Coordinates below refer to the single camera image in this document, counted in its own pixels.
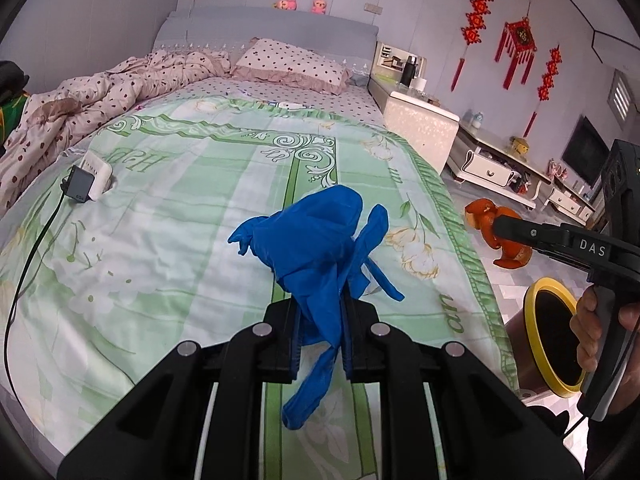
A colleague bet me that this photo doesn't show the dark grey charger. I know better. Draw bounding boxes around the dark grey charger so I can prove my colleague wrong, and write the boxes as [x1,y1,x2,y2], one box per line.
[63,165,97,203]

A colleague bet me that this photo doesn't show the orange plastic toy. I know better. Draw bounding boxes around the orange plastic toy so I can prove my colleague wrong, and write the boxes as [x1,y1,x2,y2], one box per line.
[465,199,532,268]

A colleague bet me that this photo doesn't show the black folded cloth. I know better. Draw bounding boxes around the black folded cloth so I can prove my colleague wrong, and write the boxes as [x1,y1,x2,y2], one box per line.
[0,60,29,95]

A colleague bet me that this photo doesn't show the black television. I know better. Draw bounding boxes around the black television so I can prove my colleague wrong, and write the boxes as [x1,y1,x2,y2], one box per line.
[561,115,613,189]

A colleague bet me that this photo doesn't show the grey headboard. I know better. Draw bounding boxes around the grey headboard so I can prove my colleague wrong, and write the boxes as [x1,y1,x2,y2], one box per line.
[152,6,380,80]

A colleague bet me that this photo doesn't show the green floral bedsheet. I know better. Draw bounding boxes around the green floral bedsheet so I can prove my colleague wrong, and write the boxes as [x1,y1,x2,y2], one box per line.
[0,97,521,463]

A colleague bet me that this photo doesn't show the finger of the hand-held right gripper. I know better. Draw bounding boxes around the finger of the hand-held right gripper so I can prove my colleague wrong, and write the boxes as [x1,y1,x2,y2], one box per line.
[492,208,571,261]

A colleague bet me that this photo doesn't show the person's right forearm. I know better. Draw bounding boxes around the person's right forearm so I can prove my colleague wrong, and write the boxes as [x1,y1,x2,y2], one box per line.
[582,330,640,480]

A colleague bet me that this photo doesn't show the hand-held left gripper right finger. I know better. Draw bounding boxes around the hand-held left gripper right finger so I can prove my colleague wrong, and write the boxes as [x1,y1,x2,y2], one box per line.
[342,300,586,480]

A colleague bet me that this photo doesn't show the white small box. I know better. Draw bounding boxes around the white small box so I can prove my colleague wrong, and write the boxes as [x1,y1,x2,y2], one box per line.
[80,148,114,201]

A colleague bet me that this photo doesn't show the pink polka dot quilt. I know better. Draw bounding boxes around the pink polka dot quilt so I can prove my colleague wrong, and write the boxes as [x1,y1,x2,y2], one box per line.
[0,50,235,211]

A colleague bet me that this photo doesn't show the green folded blanket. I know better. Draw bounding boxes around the green folded blanket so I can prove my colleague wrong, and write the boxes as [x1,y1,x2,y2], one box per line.
[0,92,27,147]

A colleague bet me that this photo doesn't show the person's right hand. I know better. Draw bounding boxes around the person's right hand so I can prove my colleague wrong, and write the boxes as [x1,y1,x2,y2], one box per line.
[570,287,640,386]

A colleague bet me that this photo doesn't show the red hanging string ornament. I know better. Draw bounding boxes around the red hanging string ornament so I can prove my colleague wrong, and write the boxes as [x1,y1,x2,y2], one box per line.
[522,46,564,139]
[451,0,494,92]

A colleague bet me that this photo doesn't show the white tv cabinet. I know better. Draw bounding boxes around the white tv cabinet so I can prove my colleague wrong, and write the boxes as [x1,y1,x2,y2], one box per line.
[446,121,607,225]

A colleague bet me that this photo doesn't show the brown bin yellow rim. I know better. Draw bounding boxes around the brown bin yellow rim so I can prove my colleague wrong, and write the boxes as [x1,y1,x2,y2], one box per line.
[502,277,590,401]

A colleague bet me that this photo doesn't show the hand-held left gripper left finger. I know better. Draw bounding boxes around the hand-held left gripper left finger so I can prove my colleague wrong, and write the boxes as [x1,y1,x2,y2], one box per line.
[57,301,301,480]

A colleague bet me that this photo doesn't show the white nightstand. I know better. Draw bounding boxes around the white nightstand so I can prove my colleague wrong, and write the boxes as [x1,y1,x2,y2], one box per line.
[367,79,461,177]

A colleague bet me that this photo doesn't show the pink polka dot pillow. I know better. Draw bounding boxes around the pink polka dot pillow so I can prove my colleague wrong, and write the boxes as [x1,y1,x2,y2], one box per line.
[230,37,354,96]

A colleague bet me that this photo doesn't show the black charger cable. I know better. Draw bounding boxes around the black charger cable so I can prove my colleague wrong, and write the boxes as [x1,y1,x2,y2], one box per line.
[0,180,69,388]

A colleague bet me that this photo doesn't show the red knot ornament with tassels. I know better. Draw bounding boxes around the red knot ornament with tassels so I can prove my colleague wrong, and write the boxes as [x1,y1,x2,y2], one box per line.
[495,2,539,89]

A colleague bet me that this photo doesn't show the white wall vent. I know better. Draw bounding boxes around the white wall vent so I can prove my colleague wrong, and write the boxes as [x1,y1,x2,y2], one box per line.
[607,71,633,122]

